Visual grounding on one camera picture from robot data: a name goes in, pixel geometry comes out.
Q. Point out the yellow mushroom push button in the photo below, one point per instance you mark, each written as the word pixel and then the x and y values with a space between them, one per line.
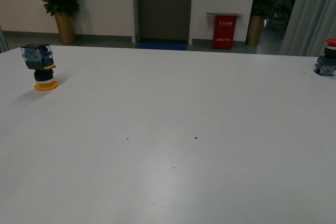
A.
pixel 39 57

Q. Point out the red mushroom push button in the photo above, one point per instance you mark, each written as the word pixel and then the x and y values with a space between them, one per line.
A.
pixel 325 65

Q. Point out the blue floor mat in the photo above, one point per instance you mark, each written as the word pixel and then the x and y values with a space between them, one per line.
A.
pixel 160 46

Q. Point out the red fire extinguisher cabinet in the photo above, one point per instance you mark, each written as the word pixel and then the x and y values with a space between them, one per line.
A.
pixel 224 28

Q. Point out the grey door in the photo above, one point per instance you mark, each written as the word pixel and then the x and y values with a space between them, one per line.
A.
pixel 164 20

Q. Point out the right potted plant gold pot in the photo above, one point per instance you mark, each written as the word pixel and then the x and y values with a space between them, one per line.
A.
pixel 260 10

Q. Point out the potted plant gold pot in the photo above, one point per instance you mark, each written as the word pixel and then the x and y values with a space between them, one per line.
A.
pixel 64 12
pixel 260 10

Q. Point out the left potted plant gold pot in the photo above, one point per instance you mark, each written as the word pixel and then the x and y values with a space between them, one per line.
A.
pixel 64 12

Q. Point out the grey curtain right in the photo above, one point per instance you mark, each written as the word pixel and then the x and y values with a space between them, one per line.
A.
pixel 311 23

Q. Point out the grey curtain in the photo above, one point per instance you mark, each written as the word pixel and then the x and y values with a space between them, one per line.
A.
pixel 3 43
pixel 311 23

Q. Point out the grey curtain left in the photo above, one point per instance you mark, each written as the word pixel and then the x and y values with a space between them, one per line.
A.
pixel 3 43

